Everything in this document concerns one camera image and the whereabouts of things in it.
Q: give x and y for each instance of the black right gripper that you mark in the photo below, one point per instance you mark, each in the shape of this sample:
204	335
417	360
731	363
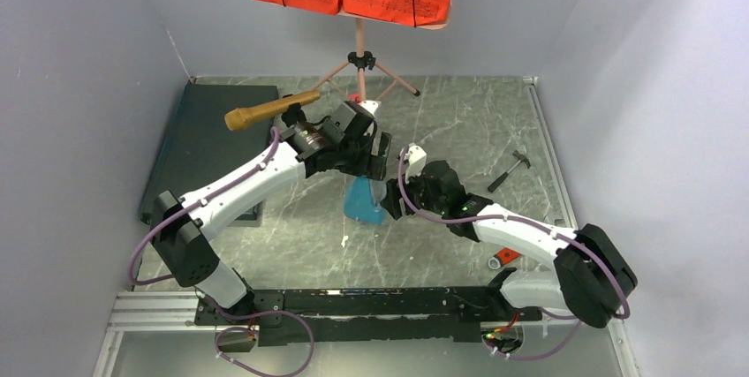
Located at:
391	201

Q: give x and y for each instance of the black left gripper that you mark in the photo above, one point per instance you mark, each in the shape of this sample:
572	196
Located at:
371	166

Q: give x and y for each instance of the black microphone stand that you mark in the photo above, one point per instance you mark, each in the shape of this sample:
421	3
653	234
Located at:
294	113

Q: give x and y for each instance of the blue metronome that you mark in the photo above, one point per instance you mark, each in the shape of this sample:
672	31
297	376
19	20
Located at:
362	201

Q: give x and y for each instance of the gold microphone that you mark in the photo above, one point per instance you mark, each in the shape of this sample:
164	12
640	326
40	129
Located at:
241	118

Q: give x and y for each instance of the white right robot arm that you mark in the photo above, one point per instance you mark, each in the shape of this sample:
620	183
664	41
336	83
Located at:
586	274

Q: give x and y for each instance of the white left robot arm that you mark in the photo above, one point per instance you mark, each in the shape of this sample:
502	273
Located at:
182	227

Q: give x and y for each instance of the small black hammer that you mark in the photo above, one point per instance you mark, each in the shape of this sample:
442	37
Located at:
520	159

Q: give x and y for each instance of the pink music stand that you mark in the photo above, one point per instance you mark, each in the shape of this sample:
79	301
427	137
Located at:
363	61

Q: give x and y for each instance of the red adjustable wrench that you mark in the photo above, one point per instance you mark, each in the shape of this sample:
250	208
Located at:
502	258

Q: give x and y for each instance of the dark blue audio receiver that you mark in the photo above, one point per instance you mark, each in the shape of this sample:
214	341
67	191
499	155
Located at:
198	148

